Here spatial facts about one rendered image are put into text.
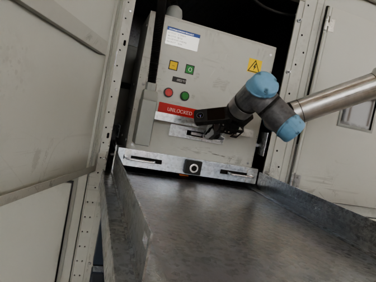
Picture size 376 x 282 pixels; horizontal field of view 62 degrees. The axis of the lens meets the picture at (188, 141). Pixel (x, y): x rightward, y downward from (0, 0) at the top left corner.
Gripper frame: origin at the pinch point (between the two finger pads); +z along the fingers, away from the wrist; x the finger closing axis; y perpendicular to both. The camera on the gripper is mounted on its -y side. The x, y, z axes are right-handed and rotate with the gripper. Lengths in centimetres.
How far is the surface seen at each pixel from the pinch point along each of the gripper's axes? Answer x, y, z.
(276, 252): -42, -2, -38
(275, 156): -2.2, 29.9, 2.3
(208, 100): 13.4, 0.6, -1.6
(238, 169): -6.9, 17.4, 8.8
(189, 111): 8.9, -5.9, 1.0
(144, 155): -7.4, -19.2, 9.3
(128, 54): 58, -26, 39
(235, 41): 33.3, 6.1, -13.2
